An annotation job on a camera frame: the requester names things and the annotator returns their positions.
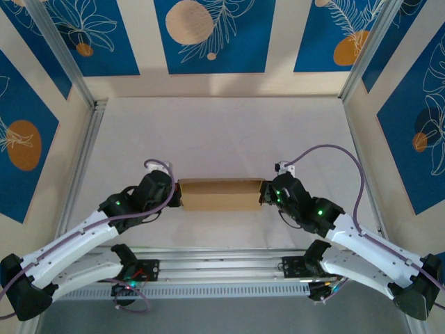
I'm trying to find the brown cardboard box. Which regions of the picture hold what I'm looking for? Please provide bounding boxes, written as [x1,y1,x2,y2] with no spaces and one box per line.
[177,177,265,212]

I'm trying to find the black right controller box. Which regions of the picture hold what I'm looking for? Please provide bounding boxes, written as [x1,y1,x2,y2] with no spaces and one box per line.
[307,281,337,302]

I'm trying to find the black controller box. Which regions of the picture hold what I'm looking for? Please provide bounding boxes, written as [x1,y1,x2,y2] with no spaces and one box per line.
[111,281,140,299]
[307,281,337,302]

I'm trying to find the black left controller box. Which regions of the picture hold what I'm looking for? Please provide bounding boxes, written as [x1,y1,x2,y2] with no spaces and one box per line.
[111,281,140,299]

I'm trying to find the blue panel, navy orange dots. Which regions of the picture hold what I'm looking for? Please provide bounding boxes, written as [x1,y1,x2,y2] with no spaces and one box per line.
[377,33,445,216]

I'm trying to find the blue panel, large orange oval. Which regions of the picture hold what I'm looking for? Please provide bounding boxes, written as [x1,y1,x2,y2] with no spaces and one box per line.
[0,48,60,224]

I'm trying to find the blue panel, cream circle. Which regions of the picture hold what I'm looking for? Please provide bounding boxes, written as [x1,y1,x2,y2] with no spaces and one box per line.
[154,0,277,75]

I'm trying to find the blue panel, small orange dot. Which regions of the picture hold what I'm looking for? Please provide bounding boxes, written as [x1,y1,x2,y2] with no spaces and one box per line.
[44,0,141,77]

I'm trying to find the blue panel, orange circle fern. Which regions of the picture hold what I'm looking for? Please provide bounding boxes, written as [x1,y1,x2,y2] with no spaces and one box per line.
[293,0,387,73]

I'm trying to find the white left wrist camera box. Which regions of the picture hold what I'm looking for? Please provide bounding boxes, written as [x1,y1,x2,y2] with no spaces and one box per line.
[147,160,174,175]

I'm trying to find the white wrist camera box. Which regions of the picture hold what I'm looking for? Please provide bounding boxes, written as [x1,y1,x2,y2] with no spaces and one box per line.
[274,160,298,175]
[147,160,174,175]

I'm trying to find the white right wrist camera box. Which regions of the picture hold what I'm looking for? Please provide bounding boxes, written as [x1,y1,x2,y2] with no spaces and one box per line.
[274,160,298,175]

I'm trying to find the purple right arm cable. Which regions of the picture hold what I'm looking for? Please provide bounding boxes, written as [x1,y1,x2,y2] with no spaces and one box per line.
[288,144,445,311]

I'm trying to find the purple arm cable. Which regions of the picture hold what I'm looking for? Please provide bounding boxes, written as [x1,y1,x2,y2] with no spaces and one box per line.
[0,159,175,320]
[288,144,445,311]

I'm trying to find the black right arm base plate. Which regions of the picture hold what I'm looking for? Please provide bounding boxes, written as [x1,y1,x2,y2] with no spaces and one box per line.
[282,255,334,279]

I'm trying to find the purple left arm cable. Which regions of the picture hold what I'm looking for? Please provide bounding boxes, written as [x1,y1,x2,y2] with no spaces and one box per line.
[0,159,175,320]

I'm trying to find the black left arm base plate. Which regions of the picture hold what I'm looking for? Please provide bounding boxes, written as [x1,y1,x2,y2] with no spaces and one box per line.
[120,259,160,283]

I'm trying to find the aluminium cross rail frame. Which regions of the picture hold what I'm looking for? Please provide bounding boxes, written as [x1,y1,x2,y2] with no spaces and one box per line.
[29,247,413,288]

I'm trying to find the aluminium side rail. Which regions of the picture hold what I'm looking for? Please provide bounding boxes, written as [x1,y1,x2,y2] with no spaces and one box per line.
[342,99,393,244]
[51,100,108,244]

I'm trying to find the grey slotted cable duct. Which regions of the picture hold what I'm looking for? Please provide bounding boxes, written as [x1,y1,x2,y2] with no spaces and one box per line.
[55,282,312,302]

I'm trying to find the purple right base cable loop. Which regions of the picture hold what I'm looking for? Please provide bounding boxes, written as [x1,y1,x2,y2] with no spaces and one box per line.
[312,278,349,305]

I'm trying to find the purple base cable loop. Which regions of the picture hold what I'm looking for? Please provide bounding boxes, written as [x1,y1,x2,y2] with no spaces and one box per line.
[104,277,152,312]
[312,278,349,305]

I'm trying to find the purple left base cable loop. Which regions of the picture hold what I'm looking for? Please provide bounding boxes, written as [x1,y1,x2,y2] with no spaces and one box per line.
[104,277,152,312]

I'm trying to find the aluminium corner post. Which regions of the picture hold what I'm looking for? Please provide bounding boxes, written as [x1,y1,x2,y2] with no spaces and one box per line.
[26,0,97,109]
[339,0,400,102]

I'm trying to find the blue floral wall panel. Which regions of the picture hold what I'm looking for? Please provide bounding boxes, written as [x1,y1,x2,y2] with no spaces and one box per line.
[361,0,445,94]
[0,0,73,101]

